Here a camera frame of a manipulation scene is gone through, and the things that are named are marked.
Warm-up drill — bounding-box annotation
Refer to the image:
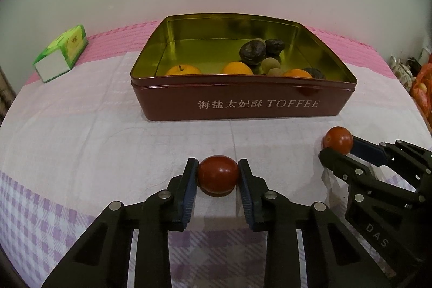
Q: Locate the dark red tin box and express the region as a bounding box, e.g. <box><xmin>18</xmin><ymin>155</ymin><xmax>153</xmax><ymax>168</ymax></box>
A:
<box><xmin>130</xmin><ymin>14</ymin><xmax>357</xmax><ymax>121</ymax></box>

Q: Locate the dark red tomato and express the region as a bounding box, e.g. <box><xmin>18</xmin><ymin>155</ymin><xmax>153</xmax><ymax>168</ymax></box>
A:
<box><xmin>197</xmin><ymin>155</ymin><xmax>239</xmax><ymax>197</ymax></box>

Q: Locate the pink table mat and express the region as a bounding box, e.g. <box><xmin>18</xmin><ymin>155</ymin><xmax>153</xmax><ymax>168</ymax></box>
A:
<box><xmin>22</xmin><ymin>20</ymin><xmax>395</xmax><ymax>86</ymax></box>

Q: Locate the bright red tomato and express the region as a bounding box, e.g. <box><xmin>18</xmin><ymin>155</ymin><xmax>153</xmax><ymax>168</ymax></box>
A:
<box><xmin>323</xmin><ymin>126</ymin><xmax>354</xmax><ymax>154</ymax></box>

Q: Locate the orange with stem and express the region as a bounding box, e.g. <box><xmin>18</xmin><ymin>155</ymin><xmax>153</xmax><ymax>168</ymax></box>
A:
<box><xmin>165</xmin><ymin>63</ymin><xmax>202</xmax><ymax>76</ymax></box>

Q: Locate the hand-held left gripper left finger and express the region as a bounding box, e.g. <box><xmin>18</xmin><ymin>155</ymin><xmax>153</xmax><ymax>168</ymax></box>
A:
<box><xmin>40</xmin><ymin>158</ymin><xmax>200</xmax><ymax>288</ymax></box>

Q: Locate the elongated orange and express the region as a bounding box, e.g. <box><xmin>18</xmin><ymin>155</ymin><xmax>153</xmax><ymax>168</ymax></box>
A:
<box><xmin>222</xmin><ymin>61</ymin><xmax>254</xmax><ymax>75</ymax></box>

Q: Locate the medium dark passion fruit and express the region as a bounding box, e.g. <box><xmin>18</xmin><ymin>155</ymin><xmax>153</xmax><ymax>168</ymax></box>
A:
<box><xmin>265</xmin><ymin>39</ymin><xmax>286</xmax><ymax>56</ymax></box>

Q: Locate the round orange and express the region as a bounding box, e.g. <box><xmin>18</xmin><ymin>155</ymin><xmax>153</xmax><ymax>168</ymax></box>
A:
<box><xmin>282</xmin><ymin>69</ymin><xmax>313</xmax><ymax>79</ymax></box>

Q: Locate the large dark passion fruit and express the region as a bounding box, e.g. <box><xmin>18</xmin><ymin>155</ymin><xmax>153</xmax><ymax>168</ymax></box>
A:
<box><xmin>239</xmin><ymin>40</ymin><xmax>268</xmax><ymax>66</ymax></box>

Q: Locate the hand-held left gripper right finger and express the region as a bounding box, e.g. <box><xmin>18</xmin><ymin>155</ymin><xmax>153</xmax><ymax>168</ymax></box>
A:
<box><xmin>238</xmin><ymin>160</ymin><xmax>395</xmax><ymax>288</ymax></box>

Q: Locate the green tissue box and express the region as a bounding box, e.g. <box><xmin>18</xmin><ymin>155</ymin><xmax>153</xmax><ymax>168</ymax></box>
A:
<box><xmin>33</xmin><ymin>25</ymin><xmax>89</xmax><ymax>83</ymax></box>

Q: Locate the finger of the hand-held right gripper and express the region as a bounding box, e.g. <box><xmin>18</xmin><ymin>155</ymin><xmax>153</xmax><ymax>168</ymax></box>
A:
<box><xmin>353</xmin><ymin>136</ymin><xmax>432</xmax><ymax>194</ymax></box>
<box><xmin>320</xmin><ymin>148</ymin><xmax>419</xmax><ymax>204</ymax></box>

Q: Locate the small dark passion fruit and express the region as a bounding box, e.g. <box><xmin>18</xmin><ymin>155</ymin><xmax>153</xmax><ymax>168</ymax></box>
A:
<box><xmin>302</xmin><ymin>68</ymin><xmax>326</xmax><ymax>80</ymax></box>

